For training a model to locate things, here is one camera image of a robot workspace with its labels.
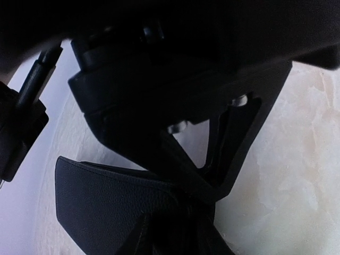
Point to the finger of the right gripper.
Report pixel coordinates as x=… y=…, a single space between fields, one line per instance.
x=180 y=169

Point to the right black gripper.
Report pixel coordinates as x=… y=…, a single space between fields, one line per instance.
x=166 y=60

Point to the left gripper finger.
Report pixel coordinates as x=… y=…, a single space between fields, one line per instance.
x=232 y=133

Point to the black zippered tool case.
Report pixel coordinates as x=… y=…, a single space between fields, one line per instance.
x=113 y=210

